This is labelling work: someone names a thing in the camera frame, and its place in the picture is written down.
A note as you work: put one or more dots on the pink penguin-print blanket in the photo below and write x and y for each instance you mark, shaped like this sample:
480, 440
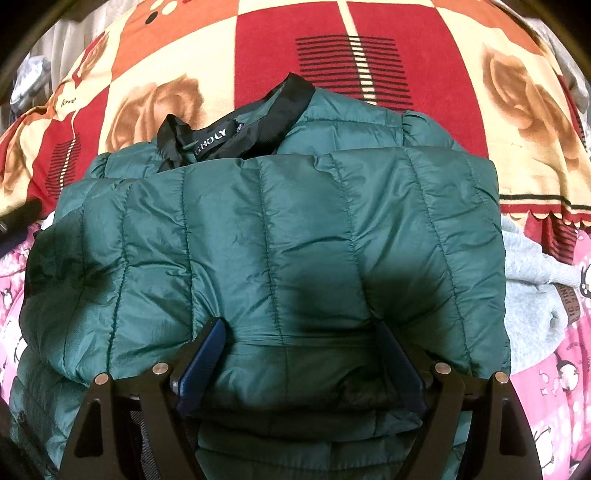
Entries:
554, 392

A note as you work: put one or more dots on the red orange rose-print blanket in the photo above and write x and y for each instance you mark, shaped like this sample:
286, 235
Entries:
277, 55

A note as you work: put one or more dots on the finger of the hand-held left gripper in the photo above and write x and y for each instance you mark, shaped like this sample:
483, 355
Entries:
21, 216

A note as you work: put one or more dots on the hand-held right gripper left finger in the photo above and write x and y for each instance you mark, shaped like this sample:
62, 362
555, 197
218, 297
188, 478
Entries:
203, 360

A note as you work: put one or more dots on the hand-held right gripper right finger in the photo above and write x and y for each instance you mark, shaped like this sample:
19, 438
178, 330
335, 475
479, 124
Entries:
399, 364

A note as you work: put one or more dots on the grey cloth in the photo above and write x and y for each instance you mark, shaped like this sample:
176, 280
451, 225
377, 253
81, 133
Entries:
30, 76

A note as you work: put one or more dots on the green puffer jacket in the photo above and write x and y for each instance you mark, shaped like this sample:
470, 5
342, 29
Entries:
277, 230

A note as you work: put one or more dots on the grey sweater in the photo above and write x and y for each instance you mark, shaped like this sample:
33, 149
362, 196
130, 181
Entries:
531, 286

